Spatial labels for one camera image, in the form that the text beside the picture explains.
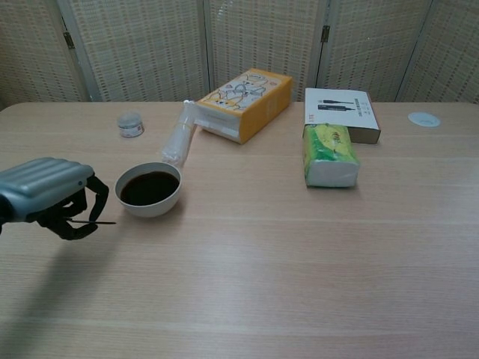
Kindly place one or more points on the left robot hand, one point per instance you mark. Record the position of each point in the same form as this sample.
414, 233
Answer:
41, 179

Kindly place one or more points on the black plastic spoon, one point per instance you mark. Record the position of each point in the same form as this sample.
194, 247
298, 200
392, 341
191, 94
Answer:
103, 223

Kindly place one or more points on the white bowl of dark liquid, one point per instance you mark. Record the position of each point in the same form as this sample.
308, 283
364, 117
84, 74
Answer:
149, 211

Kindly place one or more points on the small clear plastic jar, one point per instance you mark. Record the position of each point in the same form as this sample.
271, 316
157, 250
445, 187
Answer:
130, 125

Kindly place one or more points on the stack of clear plastic cups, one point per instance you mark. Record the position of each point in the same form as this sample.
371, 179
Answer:
179, 138

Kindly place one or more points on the woven folding screen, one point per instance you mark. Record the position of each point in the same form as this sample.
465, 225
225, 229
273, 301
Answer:
149, 48

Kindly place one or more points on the yellow cartoon tissue box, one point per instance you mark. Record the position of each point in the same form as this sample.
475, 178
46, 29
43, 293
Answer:
258, 112

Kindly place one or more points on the green soft tissue pack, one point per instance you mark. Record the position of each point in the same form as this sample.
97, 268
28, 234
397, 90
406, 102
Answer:
329, 157

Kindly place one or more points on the white round table grommet cap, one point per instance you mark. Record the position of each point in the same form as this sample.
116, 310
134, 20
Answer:
424, 119

